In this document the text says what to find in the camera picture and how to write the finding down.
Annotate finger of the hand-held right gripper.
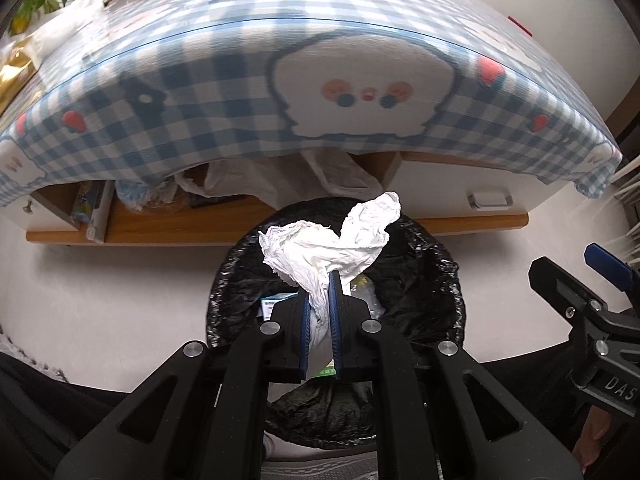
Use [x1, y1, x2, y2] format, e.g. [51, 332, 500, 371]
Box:
[527, 256, 609, 334]
[584, 242, 640, 294]

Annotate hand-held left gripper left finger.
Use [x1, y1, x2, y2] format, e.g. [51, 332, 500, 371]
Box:
[52, 290, 312, 480]

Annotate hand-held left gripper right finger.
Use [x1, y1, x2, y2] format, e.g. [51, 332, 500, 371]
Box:
[327, 270, 586, 480]

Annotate green cardboard box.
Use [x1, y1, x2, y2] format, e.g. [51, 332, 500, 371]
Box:
[259, 296, 296, 322]

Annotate white tissue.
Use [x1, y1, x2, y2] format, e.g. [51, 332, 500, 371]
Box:
[259, 192, 402, 356]

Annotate trash bin with black bag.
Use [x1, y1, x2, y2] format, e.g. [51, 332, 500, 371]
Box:
[206, 199, 467, 451]

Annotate person's right hand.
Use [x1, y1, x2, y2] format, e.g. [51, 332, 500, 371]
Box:
[570, 406, 622, 477]

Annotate person's right leg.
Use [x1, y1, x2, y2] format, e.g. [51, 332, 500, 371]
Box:
[480, 330, 640, 480]

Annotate person's leg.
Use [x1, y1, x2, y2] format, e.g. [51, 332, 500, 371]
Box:
[480, 330, 640, 480]
[0, 352, 146, 480]

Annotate black remote control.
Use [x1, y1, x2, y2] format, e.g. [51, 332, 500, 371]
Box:
[189, 194, 236, 208]

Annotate blue tinted clear bag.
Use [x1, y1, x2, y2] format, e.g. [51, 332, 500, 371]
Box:
[114, 180, 176, 211]

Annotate upright flat boxes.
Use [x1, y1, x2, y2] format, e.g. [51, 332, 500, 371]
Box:
[70, 180, 113, 243]

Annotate blue checked tablecloth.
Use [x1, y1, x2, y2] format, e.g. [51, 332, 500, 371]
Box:
[0, 0, 626, 208]

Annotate person's left leg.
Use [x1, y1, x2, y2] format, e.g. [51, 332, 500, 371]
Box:
[0, 352, 146, 480]

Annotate grey patterned cloth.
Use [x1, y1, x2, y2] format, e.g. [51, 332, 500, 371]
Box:
[0, 330, 66, 386]

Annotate gold tissue pack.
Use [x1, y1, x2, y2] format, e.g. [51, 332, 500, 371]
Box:
[0, 47, 41, 116]

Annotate white plastic bag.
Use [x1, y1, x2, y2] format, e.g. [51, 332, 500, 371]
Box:
[30, 0, 108, 68]

